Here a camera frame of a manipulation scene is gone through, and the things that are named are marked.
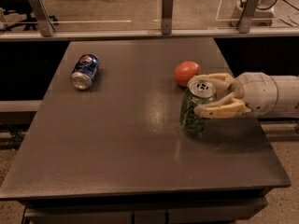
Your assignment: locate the black office chair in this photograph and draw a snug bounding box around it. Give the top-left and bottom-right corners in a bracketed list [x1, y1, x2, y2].
[0, 0, 59, 32]

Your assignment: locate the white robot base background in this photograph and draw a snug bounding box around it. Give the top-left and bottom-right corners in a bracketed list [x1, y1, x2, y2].
[231, 0, 277, 27]

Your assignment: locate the metal bracket post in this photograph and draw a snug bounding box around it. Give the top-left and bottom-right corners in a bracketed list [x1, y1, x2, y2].
[161, 0, 174, 35]
[237, 0, 260, 34]
[28, 0, 54, 37]

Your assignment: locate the middle metal bracket post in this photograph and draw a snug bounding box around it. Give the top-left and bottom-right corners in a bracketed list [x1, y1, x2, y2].
[161, 0, 174, 35]

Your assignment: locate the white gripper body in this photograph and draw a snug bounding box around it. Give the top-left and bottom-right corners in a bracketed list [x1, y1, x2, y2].
[235, 72, 278, 117]

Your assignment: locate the metal rail bar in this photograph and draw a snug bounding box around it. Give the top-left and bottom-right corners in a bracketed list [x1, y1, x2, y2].
[0, 27, 299, 42]

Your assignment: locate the blue Pepsi can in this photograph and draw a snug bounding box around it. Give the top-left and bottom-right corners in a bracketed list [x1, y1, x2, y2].
[70, 53, 99, 91]

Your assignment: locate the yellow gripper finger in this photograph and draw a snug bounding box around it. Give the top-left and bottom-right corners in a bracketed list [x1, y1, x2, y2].
[188, 73, 245, 98]
[193, 92, 247, 119]

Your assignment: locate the left metal bracket post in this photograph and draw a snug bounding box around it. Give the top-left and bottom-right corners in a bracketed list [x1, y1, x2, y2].
[28, 0, 54, 37]

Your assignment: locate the crushed green soda can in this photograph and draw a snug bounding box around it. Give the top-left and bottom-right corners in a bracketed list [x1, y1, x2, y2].
[179, 79, 218, 134]

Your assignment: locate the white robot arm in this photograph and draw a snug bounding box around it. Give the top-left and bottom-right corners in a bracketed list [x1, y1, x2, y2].
[188, 72, 299, 119]

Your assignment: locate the red apple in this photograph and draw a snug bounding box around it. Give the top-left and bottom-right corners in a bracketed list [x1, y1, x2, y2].
[175, 61, 201, 87]

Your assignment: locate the right metal bracket post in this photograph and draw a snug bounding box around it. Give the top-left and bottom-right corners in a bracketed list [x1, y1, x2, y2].
[237, 0, 260, 34]

